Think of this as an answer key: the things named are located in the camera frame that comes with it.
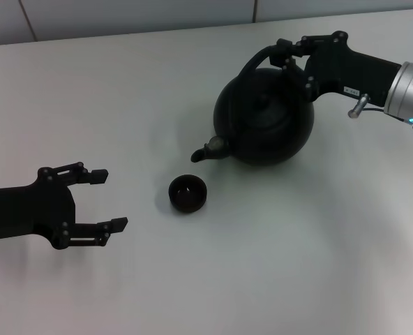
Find small black teacup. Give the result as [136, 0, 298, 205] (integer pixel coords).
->
[167, 173, 209, 214]

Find right gripper cable with plug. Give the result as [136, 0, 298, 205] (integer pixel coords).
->
[347, 93, 412, 124]

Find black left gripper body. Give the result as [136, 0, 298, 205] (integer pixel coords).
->
[0, 167, 77, 250]

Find black round teapot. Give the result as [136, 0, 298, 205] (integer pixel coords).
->
[190, 47, 315, 168]

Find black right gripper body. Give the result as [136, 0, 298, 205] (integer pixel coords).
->
[303, 32, 403, 107]

